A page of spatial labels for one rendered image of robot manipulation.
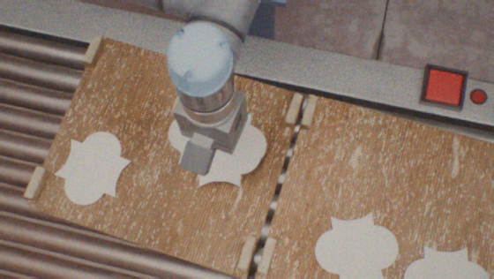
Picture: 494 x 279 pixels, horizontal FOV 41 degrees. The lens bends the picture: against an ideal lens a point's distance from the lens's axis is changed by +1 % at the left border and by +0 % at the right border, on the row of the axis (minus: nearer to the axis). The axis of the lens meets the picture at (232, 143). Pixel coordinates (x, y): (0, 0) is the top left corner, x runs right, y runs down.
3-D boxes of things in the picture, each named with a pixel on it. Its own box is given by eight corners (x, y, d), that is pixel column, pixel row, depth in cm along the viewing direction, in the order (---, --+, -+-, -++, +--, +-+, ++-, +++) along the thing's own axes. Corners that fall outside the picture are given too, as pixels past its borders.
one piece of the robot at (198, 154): (148, 134, 86) (166, 168, 102) (211, 159, 85) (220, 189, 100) (185, 56, 89) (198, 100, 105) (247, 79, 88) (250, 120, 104)
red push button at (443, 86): (428, 71, 124) (430, 68, 122) (460, 78, 123) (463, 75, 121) (422, 101, 122) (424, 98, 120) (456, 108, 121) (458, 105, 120)
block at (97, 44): (97, 40, 127) (93, 33, 124) (106, 42, 126) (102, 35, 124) (85, 67, 125) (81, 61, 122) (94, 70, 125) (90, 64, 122)
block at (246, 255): (247, 236, 114) (247, 233, 111) (258, 239, 114) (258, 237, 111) (236, 269, 112) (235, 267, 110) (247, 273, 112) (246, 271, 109)
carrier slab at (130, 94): (101, 38, 128) (99, 34, 127) (304, 98, 123) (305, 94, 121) (27, 207, 119) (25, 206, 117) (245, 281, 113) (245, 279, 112)
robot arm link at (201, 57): (243, 24, 76) (218, 90, 74) (245, 64, 86) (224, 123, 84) (178, 5, 77) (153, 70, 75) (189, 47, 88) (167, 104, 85)
